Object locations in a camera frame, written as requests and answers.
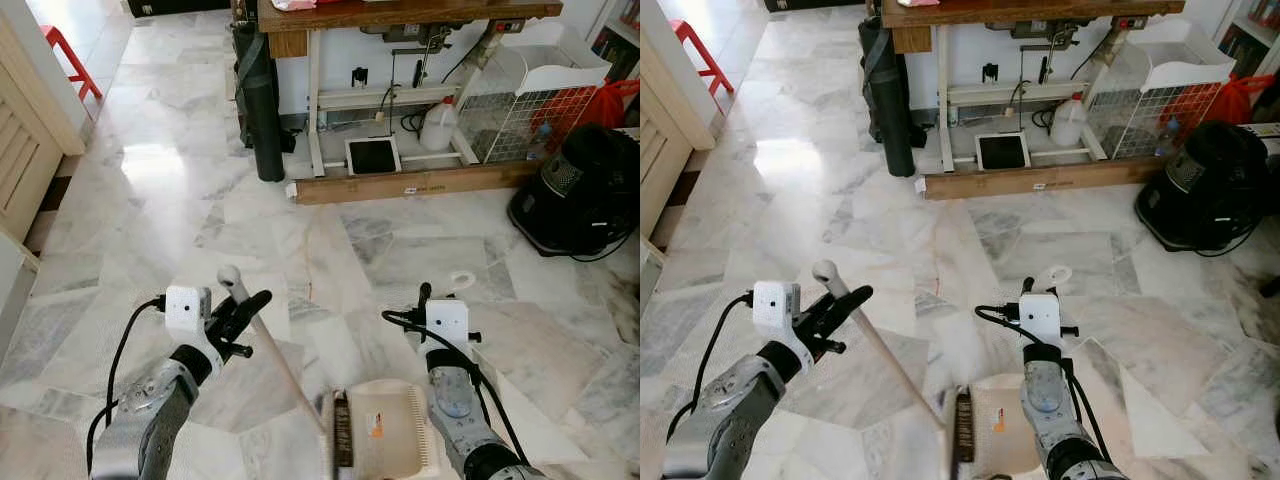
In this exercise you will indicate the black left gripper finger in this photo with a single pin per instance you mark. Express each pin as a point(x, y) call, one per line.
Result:
point(852, 302)
point(224, 308)
point(822, 305)
point(252, 305)

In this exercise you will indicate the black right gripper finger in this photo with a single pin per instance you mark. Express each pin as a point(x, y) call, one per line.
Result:
point(424, 295)
point(1028, 287)

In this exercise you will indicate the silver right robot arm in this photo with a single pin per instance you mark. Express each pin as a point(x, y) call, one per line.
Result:
point(1055, 410)
point(460, 410)

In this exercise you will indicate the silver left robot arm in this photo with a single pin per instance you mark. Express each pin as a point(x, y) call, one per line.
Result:
point(735, 410)
point(150, 420)

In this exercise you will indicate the brown wooden plank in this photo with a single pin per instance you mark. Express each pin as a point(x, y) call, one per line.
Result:
point(1050, 178)
point(420, 183)

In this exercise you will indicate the black white-framed scale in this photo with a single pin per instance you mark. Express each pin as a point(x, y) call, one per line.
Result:
point(1002, 152)
point(373, 157)

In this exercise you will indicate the white plastic jug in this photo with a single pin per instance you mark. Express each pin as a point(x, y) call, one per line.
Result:
point(1068, 125)
point(438, 130)

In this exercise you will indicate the black round appliance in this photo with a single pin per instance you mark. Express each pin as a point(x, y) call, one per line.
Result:
point(585, 190)
point(1215, 185)

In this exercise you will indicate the black rolled bag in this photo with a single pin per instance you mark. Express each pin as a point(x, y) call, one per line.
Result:
point(262, 100)
point(890, 95)

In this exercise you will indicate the slatted wooden door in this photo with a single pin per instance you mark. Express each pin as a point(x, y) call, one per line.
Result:
point(30, 150)
point(662, 150)

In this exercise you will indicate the red bag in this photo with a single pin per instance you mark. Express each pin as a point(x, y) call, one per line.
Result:
point(612, 102)
point(1250, 98)

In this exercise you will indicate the red plastic stool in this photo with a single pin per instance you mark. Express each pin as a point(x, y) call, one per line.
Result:
point(72, 60)
point(705, 55)

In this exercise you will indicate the brown wooden table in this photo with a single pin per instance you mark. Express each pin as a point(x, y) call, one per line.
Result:
point(400, 12)
point(1030, 8)

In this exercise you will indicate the pink cloth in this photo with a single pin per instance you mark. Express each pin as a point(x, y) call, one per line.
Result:
point(295, 4)
point(918, 2)

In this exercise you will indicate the white bookshelf with books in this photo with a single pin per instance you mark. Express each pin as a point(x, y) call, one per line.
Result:
point(620, 30)
point(1250, 35)

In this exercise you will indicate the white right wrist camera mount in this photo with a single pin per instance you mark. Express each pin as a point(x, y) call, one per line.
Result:
point(447, 322)
point(1040, 320)

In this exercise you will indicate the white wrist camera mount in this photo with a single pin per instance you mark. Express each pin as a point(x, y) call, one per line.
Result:
point(775, 305)
point(1040, 320)
point(447, 322)
point(187, 310)

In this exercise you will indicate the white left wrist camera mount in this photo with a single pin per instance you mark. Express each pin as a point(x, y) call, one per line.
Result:
point(775, 305)
point(187, 310)

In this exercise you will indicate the white metal frame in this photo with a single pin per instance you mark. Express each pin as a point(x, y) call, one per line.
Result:
point(315, 100)
point(945, 100)

